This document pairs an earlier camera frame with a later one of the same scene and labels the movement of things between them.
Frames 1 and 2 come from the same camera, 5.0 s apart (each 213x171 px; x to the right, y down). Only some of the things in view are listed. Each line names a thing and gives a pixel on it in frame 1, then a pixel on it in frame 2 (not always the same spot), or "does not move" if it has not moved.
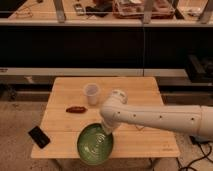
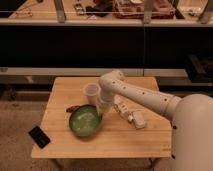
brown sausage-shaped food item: (77, 110) does not move
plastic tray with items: (134, 9) does not move
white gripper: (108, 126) to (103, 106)
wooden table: (75, 103) does not move
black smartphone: (39, 137) does not move
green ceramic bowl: (94, 145) to (86, 120)
